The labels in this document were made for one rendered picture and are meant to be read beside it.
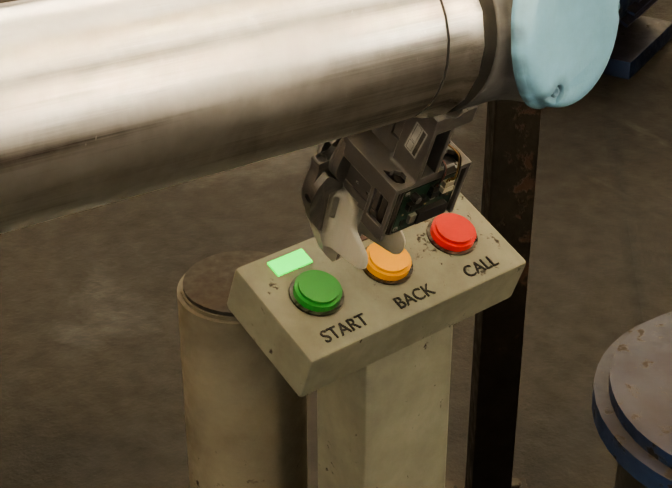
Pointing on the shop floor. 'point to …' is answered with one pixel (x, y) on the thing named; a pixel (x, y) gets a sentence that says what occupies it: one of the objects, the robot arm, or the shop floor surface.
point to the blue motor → (637, 29)
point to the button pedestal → (378, 349)
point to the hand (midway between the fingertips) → (332, 240)
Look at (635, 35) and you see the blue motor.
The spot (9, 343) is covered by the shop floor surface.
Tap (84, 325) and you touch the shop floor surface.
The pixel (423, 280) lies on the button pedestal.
